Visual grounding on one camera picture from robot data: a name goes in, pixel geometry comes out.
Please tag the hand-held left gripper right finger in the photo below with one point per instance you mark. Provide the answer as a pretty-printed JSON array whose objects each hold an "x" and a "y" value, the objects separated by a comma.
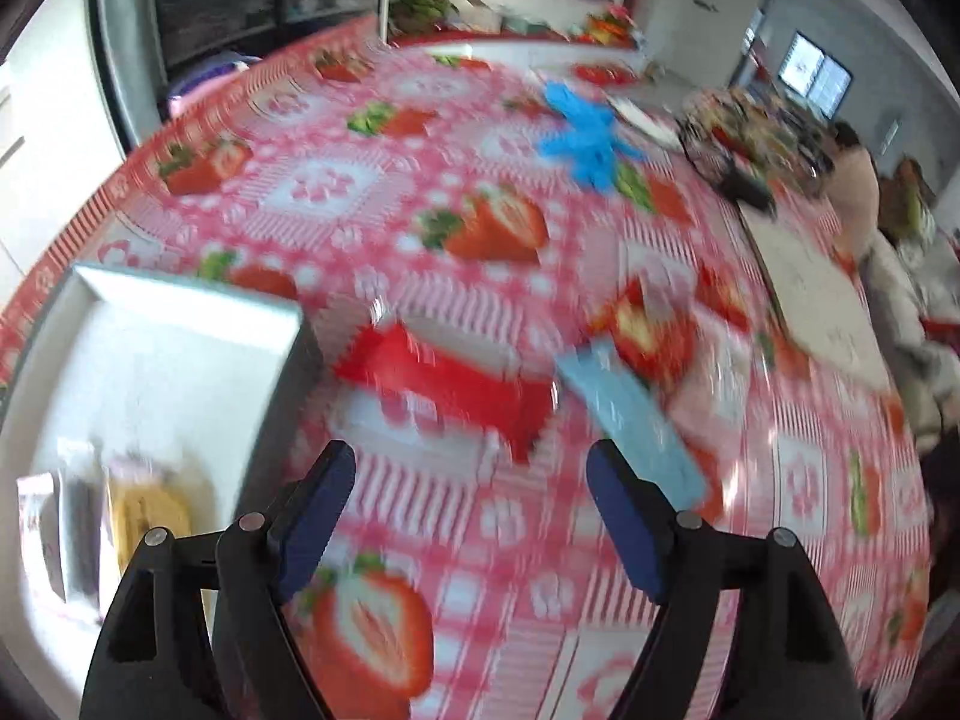
[{"x": 626, "y": 525}]

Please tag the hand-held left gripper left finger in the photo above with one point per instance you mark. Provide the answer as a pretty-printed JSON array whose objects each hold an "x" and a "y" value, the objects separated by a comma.
[{"x": 311, "y": 525}]

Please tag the light blue snack packet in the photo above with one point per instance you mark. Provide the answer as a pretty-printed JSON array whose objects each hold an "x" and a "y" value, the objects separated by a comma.
[{"x": 637, "y": 420}]

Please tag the yellow snack packet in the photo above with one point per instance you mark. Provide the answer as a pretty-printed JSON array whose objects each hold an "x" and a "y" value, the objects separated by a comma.
[{"x": 146, "y": 521}]

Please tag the red snack packet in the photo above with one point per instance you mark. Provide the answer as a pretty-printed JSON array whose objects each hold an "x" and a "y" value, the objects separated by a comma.
[
  {"x": 450, "y": 390},
  {"x": 649, "y": 330}
]

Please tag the white box with grey sides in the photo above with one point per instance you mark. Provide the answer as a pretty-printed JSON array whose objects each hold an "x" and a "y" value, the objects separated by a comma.
[{"x": 150, "y": 360}]

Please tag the white snack packet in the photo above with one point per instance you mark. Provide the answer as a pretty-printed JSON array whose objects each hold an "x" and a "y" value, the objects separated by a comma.
[{"x": 41, "y": 532}]

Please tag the white drawing board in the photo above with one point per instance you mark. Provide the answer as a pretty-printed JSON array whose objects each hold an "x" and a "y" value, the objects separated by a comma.
[{"x": 817, "y": 300}]

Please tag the strawberry printed tablecloth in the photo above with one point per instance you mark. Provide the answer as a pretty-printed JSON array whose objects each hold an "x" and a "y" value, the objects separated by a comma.
[{"x": 465, "y": 255}]

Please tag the grey sofa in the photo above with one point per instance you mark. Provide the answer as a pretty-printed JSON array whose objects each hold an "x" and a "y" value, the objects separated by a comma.
[{"x": 915, "y": 330}]

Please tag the black power adapter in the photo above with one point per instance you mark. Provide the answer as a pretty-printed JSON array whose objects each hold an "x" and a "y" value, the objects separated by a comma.
[{"x": 746, "y": 187}]

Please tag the blue nitrile gloves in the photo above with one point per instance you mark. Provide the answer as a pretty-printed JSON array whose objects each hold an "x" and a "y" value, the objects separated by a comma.
[{"x": 585, "y": 135}]

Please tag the clutter of food containers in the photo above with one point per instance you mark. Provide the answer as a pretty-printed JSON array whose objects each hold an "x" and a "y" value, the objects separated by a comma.
[{"x": 750, "y": 124}]

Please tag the window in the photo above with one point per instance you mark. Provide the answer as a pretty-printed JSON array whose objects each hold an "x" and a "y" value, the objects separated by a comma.
[{"x": 814, "y": 75}]

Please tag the green potted plant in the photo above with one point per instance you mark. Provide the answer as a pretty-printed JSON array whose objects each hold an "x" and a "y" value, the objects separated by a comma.
[{"x": 420, "y": 9}]

